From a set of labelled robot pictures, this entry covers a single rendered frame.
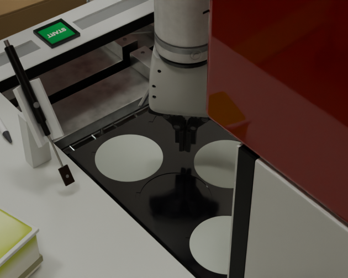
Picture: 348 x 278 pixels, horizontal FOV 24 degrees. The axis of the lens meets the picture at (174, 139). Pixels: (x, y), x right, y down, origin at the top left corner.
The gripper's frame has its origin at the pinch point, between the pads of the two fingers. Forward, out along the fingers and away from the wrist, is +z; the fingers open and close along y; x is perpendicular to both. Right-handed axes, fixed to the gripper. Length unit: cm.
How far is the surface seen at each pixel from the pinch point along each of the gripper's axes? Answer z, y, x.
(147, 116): 4.9, 7.0, -8.9
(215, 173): 4.9, -4.7, 2.3
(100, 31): -1.1, 16.9, -22.2
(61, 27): -1.5, 23.2, -21.9
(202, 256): 5.0, -4.3, 17.7
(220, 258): 5.0, -6.7, 17.8
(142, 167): 5.0, 6.1, 2.4
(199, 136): 5.0, -1.4, -5.5
